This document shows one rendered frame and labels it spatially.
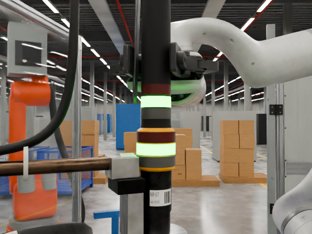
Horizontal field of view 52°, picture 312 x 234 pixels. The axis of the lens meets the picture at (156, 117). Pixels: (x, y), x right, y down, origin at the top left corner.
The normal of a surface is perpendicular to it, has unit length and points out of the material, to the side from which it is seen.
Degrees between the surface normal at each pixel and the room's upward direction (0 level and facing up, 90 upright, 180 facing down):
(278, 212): 85
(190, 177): 90
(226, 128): 90
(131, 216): 90
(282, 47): 65
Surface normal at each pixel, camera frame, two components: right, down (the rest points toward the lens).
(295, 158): -0.21, -0.02
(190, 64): 0.54, 0.00
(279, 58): 0.12, 0.04
